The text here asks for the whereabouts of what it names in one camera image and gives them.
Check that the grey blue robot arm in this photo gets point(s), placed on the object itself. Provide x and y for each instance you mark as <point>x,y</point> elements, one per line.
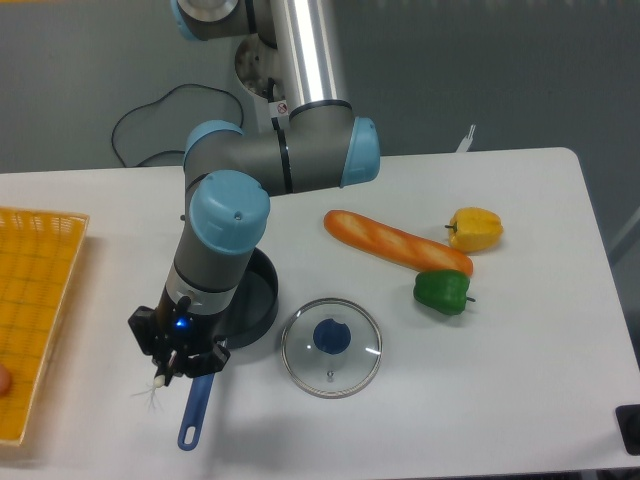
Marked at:
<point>221,292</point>

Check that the glass lid blue knob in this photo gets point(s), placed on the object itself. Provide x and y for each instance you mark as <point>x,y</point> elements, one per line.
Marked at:
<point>331,348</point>

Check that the green onion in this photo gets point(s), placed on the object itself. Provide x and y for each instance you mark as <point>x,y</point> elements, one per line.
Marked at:
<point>149,394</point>

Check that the yellow bell pepper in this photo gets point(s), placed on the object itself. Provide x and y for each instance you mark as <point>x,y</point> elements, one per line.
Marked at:
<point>473,229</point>

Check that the black pot blue handle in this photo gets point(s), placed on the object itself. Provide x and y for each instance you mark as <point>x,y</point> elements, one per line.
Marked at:
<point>249,316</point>

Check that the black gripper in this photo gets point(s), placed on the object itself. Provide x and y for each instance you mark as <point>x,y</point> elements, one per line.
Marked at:
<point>178,340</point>

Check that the white table clamp bracket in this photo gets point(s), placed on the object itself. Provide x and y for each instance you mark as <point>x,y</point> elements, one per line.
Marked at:
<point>467,141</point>

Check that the orange baguette bread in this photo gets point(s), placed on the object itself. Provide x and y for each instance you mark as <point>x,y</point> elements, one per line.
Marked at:
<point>394,245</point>

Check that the black object table corner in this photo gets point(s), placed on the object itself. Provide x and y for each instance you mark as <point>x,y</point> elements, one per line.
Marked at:
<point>628,417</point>

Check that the yellow woven basket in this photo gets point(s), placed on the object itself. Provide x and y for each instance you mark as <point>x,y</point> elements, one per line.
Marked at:
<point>39,250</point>

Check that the green bell pepper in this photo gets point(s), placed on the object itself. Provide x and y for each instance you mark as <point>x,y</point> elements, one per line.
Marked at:
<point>445,291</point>

